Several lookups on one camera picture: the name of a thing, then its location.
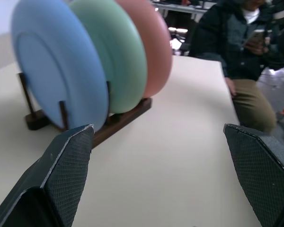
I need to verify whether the green plate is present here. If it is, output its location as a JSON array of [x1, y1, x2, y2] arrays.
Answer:
[[70, 0, 148, 114]]

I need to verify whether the person in khaki trousers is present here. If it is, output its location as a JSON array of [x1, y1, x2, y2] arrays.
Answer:
[[189, 0, 284, 133]]

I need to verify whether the grey background desk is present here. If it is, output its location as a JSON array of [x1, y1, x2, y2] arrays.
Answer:
[[151, 1, 211, 18]]

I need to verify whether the blue plate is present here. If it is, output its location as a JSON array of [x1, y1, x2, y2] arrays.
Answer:
[[10, 0, 109, 133]]

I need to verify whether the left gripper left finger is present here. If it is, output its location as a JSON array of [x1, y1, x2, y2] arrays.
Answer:
[[0, 124, 95, 227]]

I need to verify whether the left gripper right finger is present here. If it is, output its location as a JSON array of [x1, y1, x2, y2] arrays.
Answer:
[[223, 122, 284, 227]]

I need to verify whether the pink plate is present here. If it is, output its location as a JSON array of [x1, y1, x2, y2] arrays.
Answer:
[[115, 0, 173, 99]]

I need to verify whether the person's right hand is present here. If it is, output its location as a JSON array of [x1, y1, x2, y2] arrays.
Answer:
[[225, 77, 238, 97]]

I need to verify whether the dark wooden dish rack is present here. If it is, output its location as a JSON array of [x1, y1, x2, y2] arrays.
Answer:
[[16, 72, 153, 148]]

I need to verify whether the person's left hand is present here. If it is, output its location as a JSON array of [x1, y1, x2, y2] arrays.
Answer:
[[244, 39, 265, 55]]

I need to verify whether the smartphone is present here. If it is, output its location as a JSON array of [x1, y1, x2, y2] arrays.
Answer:
[[247, 30, 266, 44]]

